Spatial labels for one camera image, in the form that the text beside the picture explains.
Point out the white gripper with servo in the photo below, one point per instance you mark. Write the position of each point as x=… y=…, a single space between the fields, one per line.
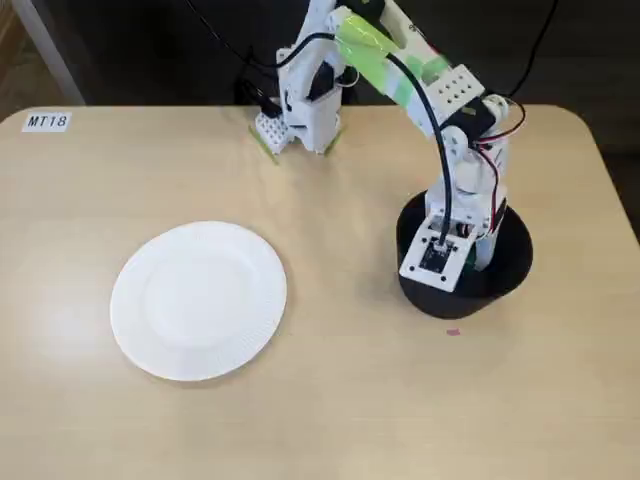
x=486 y=252

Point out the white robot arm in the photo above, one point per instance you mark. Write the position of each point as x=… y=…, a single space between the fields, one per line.
x=450 y=90

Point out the black round pot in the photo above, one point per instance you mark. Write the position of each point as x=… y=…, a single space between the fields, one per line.
x=450 y=305

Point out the small pink sticker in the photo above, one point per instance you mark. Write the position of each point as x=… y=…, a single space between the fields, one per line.
x=453 y=332

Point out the green tape strip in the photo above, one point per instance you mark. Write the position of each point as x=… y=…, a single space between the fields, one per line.
x=265 y=147
x=334 y=142

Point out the green tape wrap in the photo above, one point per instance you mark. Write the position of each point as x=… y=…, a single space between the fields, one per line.
x=360 y=45

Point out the black base power plug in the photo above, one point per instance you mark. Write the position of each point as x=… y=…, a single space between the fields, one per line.
x=270 y=107

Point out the white paper plate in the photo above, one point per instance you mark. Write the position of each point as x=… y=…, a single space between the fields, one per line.
x=200 y=300

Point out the white MT18 label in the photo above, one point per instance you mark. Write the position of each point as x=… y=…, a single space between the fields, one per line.
x=46 y=122

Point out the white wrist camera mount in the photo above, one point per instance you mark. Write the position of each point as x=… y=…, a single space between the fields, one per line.
x=415 y=260

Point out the grey metal frame post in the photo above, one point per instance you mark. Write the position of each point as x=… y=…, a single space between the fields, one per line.
x=50 y=55

